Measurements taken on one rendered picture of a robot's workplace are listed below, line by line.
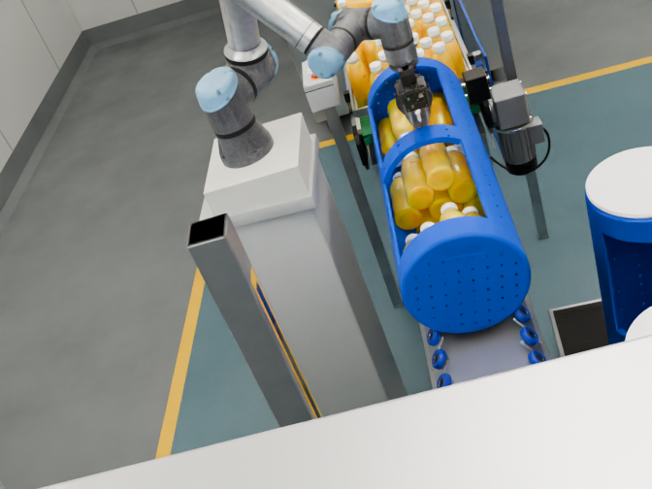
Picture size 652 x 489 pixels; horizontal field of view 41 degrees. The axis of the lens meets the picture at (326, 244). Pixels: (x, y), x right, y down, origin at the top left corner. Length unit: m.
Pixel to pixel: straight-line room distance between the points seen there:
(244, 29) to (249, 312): 1.11
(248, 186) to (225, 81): 0.27
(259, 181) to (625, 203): 0.90
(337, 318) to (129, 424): 1.38
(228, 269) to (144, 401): 2.50
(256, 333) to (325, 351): 1.31
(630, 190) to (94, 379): 2.56
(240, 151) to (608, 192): 0.93
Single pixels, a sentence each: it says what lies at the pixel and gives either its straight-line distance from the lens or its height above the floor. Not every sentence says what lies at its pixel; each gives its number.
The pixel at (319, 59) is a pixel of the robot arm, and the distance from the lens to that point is 1.98.
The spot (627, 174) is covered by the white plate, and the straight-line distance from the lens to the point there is 2.24.
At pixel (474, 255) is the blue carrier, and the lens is 1.87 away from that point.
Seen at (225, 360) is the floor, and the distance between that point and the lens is 3.69.
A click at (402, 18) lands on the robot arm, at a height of 1.54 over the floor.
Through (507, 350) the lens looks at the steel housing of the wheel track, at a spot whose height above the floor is 0.93.
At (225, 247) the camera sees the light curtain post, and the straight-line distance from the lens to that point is 1.24.
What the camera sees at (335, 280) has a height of 0.85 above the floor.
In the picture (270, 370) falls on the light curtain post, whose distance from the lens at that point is 1.39.
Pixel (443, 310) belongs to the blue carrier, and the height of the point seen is 1.04.
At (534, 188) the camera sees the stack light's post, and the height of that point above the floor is 0.26.
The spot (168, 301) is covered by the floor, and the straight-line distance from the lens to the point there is 4.16.
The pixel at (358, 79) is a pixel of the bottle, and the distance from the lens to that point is 3.03.
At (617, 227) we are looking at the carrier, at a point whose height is 1.00.
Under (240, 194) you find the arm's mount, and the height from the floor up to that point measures 1.20.
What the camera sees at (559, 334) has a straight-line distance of 3.10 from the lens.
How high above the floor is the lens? 2.35
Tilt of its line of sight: 35 degrees down
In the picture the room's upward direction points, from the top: 22 degrees counter-clockwise
